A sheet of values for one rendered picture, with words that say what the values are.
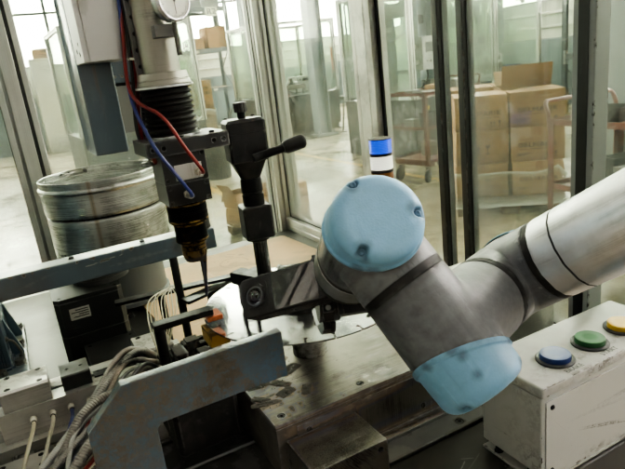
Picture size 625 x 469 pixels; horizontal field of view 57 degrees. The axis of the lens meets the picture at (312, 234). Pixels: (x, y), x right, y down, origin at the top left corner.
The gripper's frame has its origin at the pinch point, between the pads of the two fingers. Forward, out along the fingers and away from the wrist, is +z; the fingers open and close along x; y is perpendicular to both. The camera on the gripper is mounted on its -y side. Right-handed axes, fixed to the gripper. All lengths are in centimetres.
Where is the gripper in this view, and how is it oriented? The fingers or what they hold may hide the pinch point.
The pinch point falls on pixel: (314, 308)
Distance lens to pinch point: 76.5
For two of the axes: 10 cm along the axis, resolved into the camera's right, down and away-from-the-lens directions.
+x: -1.6, -9.4, 3.0
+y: 9.8, -1.3, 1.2
